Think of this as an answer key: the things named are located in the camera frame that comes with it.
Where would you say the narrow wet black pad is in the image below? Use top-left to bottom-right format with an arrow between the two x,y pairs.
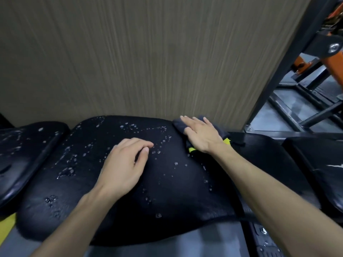
0,121 -> 71,210

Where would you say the person's right forearm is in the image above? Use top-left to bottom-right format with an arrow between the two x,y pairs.
211,144 -> 343,257

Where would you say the large wet black seat pad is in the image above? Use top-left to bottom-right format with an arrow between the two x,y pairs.
17,115 -> 322,247

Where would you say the yellow frame piece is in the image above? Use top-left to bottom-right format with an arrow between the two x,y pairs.
0,213 -> 18,244

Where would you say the black pad with white scuff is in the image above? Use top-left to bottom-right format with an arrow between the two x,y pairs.
281,136 -> 343,223

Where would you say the dark grey cloth yellow trim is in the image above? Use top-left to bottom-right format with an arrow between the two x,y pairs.
172,114 -> 231,154

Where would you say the orange and black gym machine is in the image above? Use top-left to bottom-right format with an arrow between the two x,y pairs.
268,0 -> 343,131

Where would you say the black bolted metal bracket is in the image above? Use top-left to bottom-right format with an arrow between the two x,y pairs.
241,220 -> 284,257

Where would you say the person's left hand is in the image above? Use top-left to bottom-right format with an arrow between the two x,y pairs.
97,137 -> 155,203

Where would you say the black steel upright beam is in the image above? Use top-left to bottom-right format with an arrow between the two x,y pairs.
242,0 -> 339,132

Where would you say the person's left forearm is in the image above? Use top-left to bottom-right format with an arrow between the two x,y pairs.
29,184 -> 120,257

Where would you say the person's right hand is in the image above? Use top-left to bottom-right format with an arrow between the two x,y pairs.
180,115 -> 231,155

